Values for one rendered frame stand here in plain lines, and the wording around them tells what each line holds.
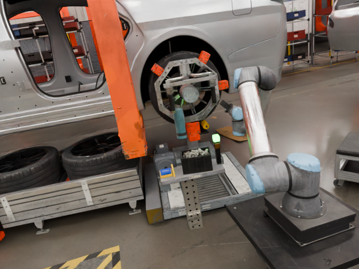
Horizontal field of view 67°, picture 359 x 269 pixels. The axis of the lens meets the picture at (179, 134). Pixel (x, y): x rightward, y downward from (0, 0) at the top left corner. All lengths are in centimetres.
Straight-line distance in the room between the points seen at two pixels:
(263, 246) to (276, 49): 177
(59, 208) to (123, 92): 108
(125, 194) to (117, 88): 86
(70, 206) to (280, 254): 160
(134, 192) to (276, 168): 125
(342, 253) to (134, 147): 137
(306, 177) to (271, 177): 16
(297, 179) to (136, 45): 165
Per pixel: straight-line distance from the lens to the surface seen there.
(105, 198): 230
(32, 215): 249
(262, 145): 143
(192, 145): 266
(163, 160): 222
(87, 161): 229
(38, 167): 252
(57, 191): 234
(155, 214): 216
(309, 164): 140
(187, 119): 241
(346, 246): 153
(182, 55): 241
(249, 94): 157
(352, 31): 422
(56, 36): 429
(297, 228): 143
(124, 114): 193
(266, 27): 263
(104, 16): 189
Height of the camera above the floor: 130
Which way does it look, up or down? 20 degrees down
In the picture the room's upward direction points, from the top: 9 degrees counter-clockwise
